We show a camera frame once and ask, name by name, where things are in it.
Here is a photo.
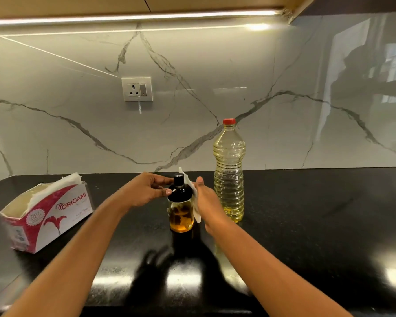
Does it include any person's right hand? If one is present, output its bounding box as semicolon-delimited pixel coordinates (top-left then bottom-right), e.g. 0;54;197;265
194;176;231;236

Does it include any person's left hand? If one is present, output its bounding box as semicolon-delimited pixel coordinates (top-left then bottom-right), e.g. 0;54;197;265
117;172;174;212

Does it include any single white tissue sheet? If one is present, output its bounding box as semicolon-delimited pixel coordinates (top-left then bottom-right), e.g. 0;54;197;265
178;166;202;224

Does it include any small glass oil bottle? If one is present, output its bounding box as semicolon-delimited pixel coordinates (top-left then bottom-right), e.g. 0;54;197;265
166;173;195;233

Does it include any black knobbed bottle lid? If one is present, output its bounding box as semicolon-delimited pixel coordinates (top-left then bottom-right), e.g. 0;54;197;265
167;173;194;203

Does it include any large clear plastic oil bottle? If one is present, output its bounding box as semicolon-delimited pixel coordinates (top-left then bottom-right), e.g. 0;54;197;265
213;118;246;224

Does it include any person's left forearm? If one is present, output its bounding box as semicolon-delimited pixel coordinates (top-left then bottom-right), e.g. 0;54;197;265
1;194;129;317

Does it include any person's right forearm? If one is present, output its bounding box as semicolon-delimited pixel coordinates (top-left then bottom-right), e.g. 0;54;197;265
211;219;354;317

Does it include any black stone countertop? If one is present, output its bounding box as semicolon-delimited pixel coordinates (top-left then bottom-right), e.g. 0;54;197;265
0;166;396;317

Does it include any stack of white tissues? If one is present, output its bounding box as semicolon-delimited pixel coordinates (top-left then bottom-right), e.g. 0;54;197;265
26;172;82;210

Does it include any red and white tissue box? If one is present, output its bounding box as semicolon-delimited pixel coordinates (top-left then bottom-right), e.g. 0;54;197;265
0;181;95;254

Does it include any LED strip light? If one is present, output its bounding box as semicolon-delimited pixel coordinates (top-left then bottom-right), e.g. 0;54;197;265
0;9;284;27

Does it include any white wall socket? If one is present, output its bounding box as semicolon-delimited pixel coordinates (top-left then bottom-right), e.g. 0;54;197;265
121;77;154;103

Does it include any wall cabinet body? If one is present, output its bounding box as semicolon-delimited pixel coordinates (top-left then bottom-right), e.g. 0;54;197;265
0;0;319;25

